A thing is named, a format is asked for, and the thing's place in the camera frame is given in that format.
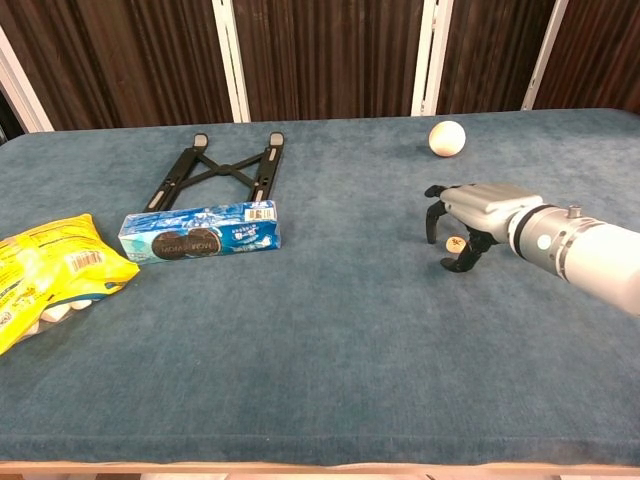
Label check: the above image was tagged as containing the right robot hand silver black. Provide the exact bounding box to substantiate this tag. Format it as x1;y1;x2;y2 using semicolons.
423;183;544;275

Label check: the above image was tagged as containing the pale wooden ball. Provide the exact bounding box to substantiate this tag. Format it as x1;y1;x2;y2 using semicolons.
428;120;467;159

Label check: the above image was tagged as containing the dark brown partition panel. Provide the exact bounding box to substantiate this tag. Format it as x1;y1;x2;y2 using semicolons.
532;0;640;114
437;0;556;116
232;0;426;122
0;0;236;132

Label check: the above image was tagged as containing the blue table cloth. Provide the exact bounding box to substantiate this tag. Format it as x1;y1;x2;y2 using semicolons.
0;107;640;464

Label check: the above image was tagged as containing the black folding laptop stand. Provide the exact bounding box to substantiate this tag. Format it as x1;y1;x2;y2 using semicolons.
143;131;286;214

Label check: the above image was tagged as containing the blue cookie box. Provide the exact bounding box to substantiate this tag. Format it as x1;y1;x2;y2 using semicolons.
117;199;282;265

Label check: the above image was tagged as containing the yellow snack bag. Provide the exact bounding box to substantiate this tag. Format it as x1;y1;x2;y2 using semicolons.
0;213;141;356

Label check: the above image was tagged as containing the white partition frame post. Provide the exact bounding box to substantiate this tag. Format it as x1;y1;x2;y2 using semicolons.
410;0;454;117
521;0;571;111
211;0;252;124
0;27;55;134

